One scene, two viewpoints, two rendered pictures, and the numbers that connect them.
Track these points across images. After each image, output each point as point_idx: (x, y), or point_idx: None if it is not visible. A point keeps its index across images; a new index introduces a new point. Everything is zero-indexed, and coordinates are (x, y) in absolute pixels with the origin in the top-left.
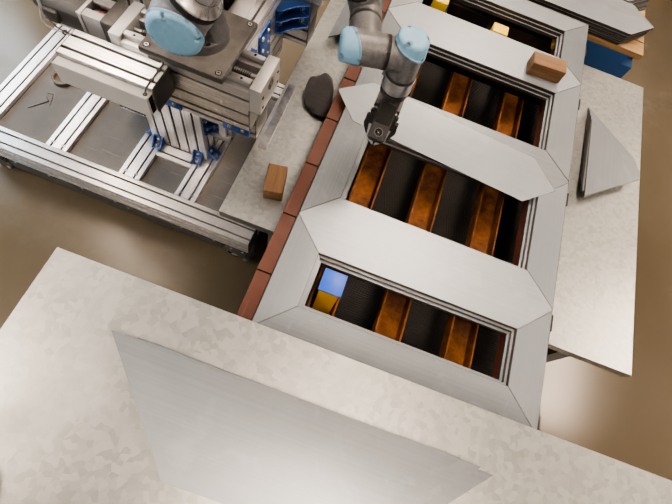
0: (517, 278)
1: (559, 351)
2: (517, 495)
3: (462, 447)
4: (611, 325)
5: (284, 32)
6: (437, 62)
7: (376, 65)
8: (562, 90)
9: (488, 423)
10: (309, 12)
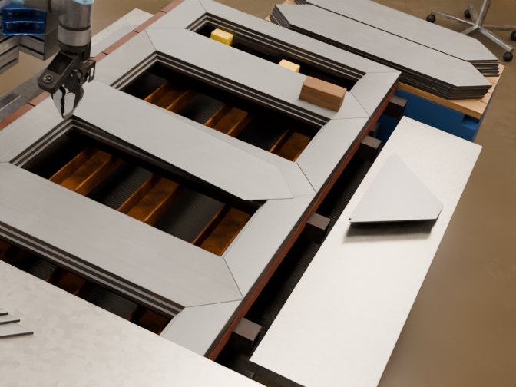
0: (206, 263)
1: (269, 377)
2: (55, 355)
3: (9, 306)
4: (352, 358)
5: (21, 44)
6: (205, 91)
7: (41, 4)
8: (342, 118)
9: (52, 296)
10: (44, 18)
